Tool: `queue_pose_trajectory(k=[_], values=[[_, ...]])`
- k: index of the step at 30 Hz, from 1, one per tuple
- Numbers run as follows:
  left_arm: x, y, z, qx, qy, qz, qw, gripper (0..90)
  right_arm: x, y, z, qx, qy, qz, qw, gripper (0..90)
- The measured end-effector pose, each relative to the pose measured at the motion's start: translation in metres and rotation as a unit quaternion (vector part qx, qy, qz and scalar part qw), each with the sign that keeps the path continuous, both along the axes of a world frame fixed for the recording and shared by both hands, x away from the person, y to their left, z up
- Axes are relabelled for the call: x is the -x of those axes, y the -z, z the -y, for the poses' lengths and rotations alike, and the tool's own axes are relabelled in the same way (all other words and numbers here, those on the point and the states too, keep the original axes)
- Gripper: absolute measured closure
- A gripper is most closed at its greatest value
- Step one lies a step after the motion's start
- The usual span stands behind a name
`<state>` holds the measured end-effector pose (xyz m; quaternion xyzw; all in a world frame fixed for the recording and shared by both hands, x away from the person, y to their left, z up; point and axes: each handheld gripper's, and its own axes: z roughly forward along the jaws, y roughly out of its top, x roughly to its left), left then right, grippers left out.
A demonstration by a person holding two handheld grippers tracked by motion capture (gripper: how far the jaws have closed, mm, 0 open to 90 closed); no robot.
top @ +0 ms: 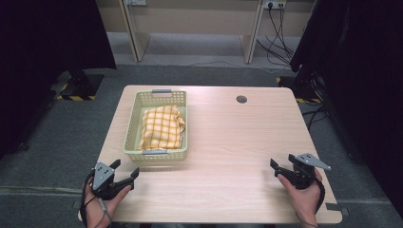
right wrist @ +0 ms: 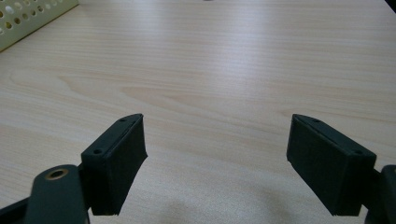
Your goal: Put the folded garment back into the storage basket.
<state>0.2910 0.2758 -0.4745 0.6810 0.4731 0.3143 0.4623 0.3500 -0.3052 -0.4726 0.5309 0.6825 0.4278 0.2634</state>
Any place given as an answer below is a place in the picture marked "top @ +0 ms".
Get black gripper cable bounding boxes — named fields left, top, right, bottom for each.
left=313, top=178, right=327, bottom=214
left=79, top=170, right=112, bottom=228

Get person's left hand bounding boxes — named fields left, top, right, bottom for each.
left=83, top=177, right=133, bottom=228

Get white wall socket with plugs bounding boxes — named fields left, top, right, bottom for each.
left=263, top=0, right=288, bottom=10

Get pale green plastic basket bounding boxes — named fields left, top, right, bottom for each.
left=123, top=88, right=189, bottom=163

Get black power cables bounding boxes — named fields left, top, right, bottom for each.
left=256, top=5, right=297, bottom=68

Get black curtain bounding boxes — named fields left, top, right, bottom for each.
left=0, top=0, right=117, bottom=161
left=289, top=0, right=403, bottom=220

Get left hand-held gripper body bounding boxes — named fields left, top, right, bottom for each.
left=90, top=161, right=128, bottom=201

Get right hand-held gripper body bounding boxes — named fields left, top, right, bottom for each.
left=283, top=152, right=333, bottom=191

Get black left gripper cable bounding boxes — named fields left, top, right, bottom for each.
left=79, top=170, right=112, bottom=228

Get yellow checked cloth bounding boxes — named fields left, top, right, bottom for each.
left=136, top=104, right=186, bottom=152

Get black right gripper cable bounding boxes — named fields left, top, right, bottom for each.
left=313, top=178, right=327, bottom=214

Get black table corner bracket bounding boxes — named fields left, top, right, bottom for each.
left=325, top=202, right=351, bottom=218

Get black stand base hazard tape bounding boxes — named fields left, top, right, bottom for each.
left=50, top=69, right=106, bottom=102
left=275, top=73, right=325, bottom=105

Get black floor cables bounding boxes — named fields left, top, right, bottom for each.
left=300, top=103, right=332, bottom=131

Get person's right hand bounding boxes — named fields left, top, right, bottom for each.
left=277, top=168, right=324, bottom=228

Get beige wooden desk frame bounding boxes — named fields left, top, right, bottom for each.
left=94, top=0, right=317, bottom=65

